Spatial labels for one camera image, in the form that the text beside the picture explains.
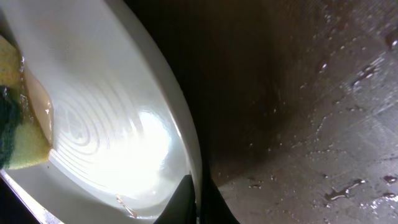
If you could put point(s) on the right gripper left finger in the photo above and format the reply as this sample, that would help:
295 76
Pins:
181 208

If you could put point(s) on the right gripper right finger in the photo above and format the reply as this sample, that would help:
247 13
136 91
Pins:
214 209

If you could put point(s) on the white plate top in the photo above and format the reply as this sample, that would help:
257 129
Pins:
123 135

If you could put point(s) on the green yellow sponge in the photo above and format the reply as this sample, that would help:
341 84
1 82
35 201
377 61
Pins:
23 142

